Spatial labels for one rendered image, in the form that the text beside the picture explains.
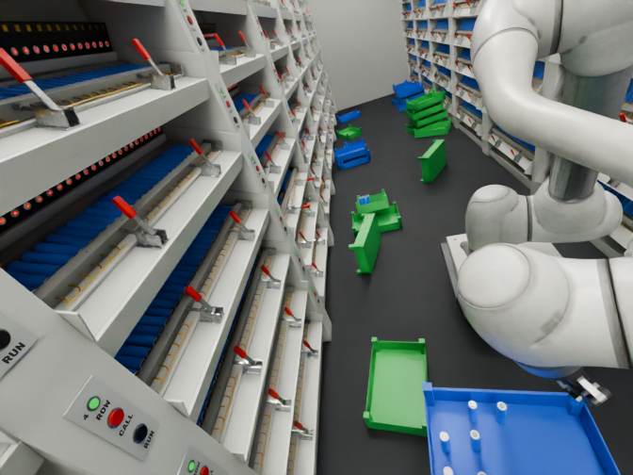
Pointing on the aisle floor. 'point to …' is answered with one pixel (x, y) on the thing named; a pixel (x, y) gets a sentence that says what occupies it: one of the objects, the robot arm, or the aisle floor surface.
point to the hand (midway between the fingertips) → (572, 383)
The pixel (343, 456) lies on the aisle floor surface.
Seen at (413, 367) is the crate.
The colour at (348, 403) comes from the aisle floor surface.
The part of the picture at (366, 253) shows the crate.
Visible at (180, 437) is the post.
